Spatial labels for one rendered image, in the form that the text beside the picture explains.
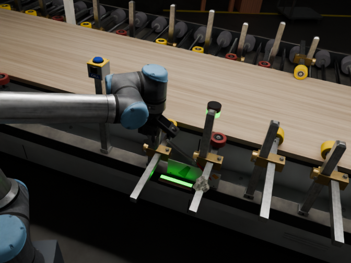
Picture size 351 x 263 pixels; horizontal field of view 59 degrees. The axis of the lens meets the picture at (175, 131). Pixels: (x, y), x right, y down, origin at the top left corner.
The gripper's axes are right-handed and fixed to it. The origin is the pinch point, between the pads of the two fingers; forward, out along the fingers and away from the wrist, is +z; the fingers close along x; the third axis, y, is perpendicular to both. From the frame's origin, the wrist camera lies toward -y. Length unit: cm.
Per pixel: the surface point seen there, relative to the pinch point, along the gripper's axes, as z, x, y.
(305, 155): 6, -29, -62
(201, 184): 9.0, 4.0, -22.0
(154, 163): 14.2, -4.2, 2.4
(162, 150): 13.2, -12.8, 1.9
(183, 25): 11, -163, 40
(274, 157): -1.0, -13.3, -47.5
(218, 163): 9.2, -11.0, -25.4
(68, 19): 3, -108, 115
